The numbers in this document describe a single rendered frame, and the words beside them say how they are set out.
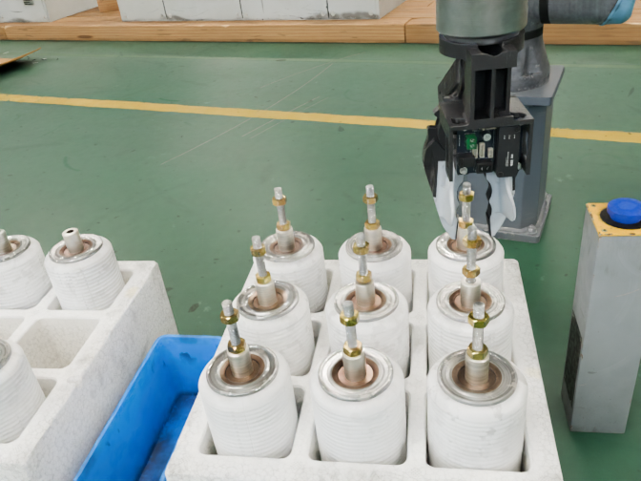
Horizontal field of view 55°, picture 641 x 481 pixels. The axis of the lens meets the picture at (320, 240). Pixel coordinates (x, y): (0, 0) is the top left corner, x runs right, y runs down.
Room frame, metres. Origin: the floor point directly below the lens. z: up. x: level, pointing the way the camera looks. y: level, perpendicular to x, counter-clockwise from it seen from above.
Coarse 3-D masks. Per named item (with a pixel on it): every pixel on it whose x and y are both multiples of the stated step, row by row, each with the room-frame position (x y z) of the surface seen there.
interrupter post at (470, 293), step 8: (464, 280) 0.55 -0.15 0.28; (480, 280) 0.55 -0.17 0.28; (464, 288) 0.54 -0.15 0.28; (472, 288) 0.54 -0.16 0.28; (480, 288) 0.54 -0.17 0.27; (464, 296) 0.54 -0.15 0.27; (472, 296) 0.54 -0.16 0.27; (480, 296) 0.54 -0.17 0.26; (464, 304) 0.54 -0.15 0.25; (472, 304) 0.54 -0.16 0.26
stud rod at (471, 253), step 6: (468, 228) 0.55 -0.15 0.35; (474, 228) 0.54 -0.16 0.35; (468, 234) 0.54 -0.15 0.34; (474, 234) 0.54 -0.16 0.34; (468, 252) 0.54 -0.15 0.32; (474, 252) 0.54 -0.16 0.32; (468, 258) 0.54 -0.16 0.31; (474, 258) 0.54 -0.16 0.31; (468, 264) 0.54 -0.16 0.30; (474, 264) 0.54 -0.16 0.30; (468, 282) 0.54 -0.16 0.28
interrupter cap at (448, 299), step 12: (444, 288) 0.57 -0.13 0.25; (456, 288) 0.57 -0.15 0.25; (492, 288) 0.56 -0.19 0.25; (444, 300) 0.55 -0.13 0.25; (456, 300) 0.55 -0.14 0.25; (492, 300) 0.54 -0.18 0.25; (504, 300) 0.54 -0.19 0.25; (444, 312) 0.53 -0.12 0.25; (456, 312) 0.53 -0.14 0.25; (468, 312) 0.53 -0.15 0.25; (492, 312) 0.52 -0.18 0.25
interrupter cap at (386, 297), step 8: (344, 288) 0.60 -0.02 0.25; (352, 288) 0.60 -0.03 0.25; (376, 288) 0.59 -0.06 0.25; (384, 288) 0.59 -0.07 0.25; (392, 288) 0.59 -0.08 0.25; (336, 296) 0.58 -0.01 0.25; (344, 296) 0.58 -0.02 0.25; (352, 296) 0.58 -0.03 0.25; (376, 296) 0.58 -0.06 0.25; (384, 296) 0.58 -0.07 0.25; (392, 296) 0.57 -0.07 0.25; (336, 304) 0.57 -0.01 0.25; (376, 304) 0.56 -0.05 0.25; (384, 304) 0.56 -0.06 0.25; (392, 304) 0.56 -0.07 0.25; (360, 312) 0.55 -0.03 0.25; (368, 312) 0.55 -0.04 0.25; (376, 312) 0.55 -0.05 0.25; (384, 312) 0.54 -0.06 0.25; (392, 312) 0.55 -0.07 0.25; (360, 320) 0.54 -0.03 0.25; (368, 320) 0.54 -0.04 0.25; (376, 320) 0.54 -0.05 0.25
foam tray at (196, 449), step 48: (336, 288) 0.70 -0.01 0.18; (528, 336) 0.56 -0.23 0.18; (528, 384) 0.48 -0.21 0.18; (192, 432) 0.47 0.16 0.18; (528, 432) 0.42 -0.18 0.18; (192, 480) 0.42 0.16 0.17; (240, 480) 0.41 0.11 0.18; (288, 480) 0.40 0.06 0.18; (336, 480) 0.39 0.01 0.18; (384, 480) 0.38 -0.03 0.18; (432, 480) 0.38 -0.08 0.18; (480, 480) 0.37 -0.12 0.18; (528, 480) 0.36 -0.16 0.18
